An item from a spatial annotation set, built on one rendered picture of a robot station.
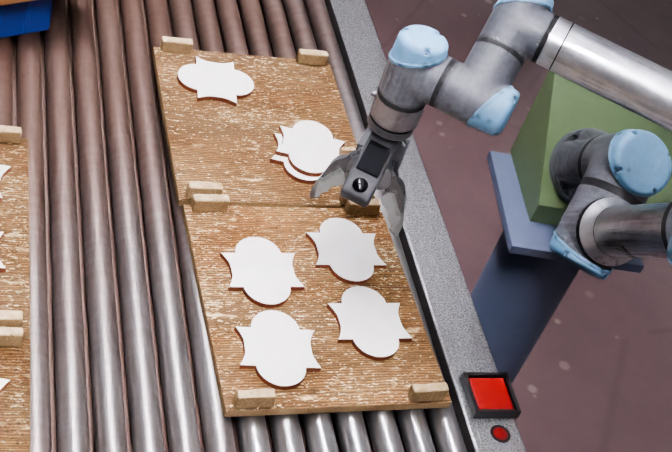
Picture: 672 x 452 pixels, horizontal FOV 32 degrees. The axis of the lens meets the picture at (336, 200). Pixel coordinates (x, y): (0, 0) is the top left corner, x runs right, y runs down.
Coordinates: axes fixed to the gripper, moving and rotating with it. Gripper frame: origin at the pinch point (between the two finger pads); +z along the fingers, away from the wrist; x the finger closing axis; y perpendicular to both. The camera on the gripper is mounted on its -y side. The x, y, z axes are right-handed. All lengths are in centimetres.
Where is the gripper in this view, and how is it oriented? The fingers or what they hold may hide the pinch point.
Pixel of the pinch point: (351, 220)
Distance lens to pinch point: 186.2
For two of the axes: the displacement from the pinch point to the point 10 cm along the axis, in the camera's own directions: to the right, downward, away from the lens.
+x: -9.1, -4.1, 0.8
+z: -2.6, 7.1, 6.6
